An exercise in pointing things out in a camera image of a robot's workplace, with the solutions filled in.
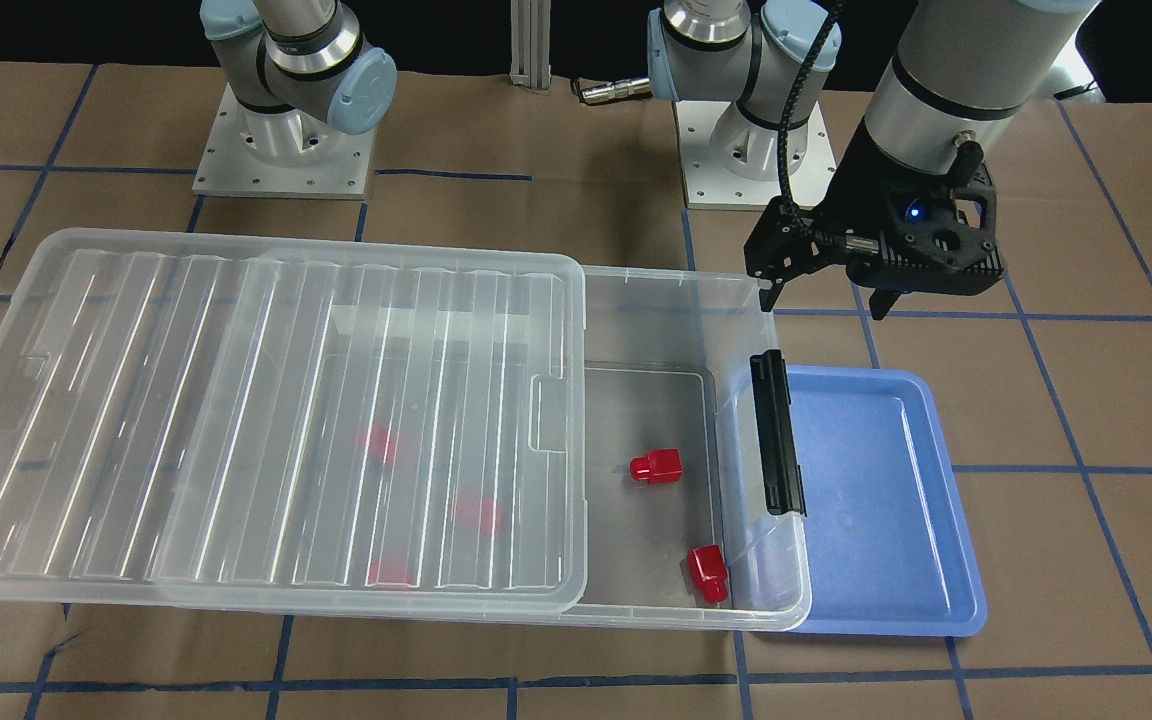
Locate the clear ribbed box lid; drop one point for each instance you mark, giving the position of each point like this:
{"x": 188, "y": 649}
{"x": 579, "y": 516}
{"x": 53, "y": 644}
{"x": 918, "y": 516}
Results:
{"x": 179, "y": 420}

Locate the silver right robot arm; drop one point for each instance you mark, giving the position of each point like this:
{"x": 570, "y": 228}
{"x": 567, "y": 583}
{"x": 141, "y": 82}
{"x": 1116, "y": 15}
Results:
{"x": 308, "y": 56}

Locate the red block from tray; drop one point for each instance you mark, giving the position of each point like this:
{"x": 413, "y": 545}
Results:
{"x": 658, "y": 466}

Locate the aluminium frame post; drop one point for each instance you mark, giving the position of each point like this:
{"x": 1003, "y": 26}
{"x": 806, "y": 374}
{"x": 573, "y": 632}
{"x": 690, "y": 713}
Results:
{"x": 530, "y": 23}

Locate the black box latch handle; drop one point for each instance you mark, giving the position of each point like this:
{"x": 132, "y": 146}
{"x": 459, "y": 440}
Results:
{"x": 782, "y": 477}

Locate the red block under lid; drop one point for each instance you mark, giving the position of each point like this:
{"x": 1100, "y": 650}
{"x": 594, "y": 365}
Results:
{"x": 388, "y": 574}
{"x": 476, "y": 516}
{"x": 378, "y": 445}

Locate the red block under lid middle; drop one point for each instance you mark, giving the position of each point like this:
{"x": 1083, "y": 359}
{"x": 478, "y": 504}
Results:
{"x": 476, "y": 516}

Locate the blue plastic tray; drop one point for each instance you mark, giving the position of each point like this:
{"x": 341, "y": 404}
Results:
{"x": 889, "y": 548}

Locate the silver cable connector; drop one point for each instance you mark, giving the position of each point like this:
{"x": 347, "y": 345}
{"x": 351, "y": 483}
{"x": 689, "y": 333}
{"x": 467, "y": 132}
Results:
{"x": 607, "y": 93}

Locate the clear plastic storage box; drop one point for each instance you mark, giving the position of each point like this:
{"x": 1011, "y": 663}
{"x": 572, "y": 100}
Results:
{"x": 696, "y": 505}

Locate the red block in box corner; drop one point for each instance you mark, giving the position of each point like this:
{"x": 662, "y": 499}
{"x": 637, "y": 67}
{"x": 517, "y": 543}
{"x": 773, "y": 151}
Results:
{"x": 708, "y": 573}

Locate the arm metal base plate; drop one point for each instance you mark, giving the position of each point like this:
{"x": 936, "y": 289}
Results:
{"x": 251, "y": 155}
{"x": 729, "y": 163}

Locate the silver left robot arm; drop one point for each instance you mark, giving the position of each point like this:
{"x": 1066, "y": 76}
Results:
{"x": 958, "y": 66}

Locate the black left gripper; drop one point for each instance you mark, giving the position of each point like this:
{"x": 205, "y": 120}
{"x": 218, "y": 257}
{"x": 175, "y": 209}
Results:
{"x": 862, "y": 187}

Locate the red block under lid lower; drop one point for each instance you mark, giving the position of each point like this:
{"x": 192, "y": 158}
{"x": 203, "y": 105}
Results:
{"x": 388, "y": 574}

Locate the red block under lid upper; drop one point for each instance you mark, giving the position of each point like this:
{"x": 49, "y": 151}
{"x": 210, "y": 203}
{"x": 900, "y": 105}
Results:
{"x": 378, "y": 445}

